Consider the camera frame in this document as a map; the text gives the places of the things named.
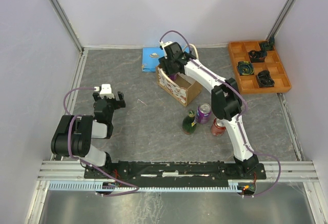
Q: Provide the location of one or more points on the blue patterned cloth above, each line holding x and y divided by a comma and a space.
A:
150, 58

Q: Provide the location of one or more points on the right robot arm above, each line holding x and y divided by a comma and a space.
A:
226, 101

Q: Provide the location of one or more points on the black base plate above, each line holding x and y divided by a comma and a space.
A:
141, 172

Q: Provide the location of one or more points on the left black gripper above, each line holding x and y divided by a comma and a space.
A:
120, 96

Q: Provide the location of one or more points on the rolled blue green sock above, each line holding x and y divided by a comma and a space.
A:
245, 68

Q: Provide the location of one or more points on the blue cable duct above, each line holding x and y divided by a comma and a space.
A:
99, 186

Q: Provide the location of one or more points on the orange compartment tray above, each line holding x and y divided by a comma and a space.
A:
248, 84

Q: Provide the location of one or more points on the aluminium frame rail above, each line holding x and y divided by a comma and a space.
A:
291, 171

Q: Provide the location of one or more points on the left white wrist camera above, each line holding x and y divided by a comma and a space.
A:
106, 91

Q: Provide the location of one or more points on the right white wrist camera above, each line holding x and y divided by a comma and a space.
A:
162, 44

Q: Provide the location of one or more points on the rolled black sock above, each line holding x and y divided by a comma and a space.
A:
264, 79

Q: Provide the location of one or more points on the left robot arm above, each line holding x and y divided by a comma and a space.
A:
73, 137

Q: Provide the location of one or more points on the green glass bottle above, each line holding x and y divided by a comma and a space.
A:
189, 123

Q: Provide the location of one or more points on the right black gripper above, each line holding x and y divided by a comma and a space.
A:
164, 61

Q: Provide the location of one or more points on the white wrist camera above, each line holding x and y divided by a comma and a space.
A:
106, 91
162, 44

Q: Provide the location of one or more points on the purple fanta can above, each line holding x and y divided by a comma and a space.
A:
203, 113
173, 77

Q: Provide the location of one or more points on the rolled dark sock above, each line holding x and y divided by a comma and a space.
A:
257, 56

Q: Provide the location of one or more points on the dark sock in corner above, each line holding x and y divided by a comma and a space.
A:
268, 45

